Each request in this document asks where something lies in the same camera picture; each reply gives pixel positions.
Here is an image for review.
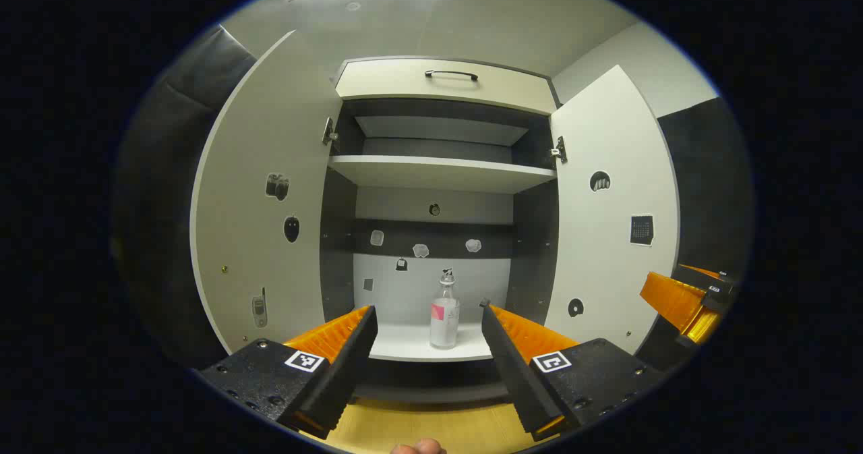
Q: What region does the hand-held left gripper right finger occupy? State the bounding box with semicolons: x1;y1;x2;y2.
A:
480;299;668;441

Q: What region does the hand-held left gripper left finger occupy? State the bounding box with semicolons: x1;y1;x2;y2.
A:
196;304;380;440

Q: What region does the clear glass bottle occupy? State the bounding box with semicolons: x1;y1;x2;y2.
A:
429;268;462;350

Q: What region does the grey cabinet door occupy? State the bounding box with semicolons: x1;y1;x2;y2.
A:
190;30;343;355
543;65;680;355

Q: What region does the cream cabinet drawer front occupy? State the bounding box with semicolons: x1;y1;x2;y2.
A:
335;58;558;115

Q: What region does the black backdrop cloth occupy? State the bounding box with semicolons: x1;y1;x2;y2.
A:
111;26;752;374

